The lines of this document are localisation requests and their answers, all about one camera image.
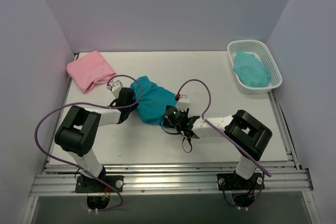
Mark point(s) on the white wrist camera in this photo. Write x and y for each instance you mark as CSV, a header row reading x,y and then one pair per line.
x,y
182,102
114,86

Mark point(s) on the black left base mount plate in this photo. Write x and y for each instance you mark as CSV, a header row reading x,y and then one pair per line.
x,y
90,185

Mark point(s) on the teal t shirt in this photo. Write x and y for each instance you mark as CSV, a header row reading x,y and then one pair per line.
x,y
153,101

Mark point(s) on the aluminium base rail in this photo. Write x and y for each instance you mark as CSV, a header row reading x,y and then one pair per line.
x,y
198,178

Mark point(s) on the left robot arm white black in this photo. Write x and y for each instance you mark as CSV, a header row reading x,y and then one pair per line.
x,y
78,130

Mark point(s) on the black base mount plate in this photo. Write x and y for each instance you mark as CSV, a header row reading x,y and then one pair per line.
x,y
232,181
90,185

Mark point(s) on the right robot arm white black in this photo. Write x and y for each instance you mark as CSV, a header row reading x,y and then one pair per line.
x,y
245,132

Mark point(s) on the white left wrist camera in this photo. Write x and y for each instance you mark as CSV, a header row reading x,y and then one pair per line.
x,y
114,86

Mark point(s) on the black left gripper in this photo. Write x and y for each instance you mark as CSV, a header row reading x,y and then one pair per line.
x,y
128,98

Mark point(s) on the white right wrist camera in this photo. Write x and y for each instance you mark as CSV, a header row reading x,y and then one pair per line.
x,y
182,102

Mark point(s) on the folded pink t shirt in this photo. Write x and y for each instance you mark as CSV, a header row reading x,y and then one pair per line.
x,y
90,70

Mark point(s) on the light green t shirt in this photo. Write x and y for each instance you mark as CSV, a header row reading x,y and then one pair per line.
x,y
250,70

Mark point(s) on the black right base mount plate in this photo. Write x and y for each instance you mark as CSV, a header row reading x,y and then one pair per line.
x,y
232,181

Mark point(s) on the white plastic basket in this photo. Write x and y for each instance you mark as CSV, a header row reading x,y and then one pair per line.
x,y
261,52

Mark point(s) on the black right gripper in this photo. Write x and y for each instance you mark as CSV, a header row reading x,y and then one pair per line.
x,y
168,120

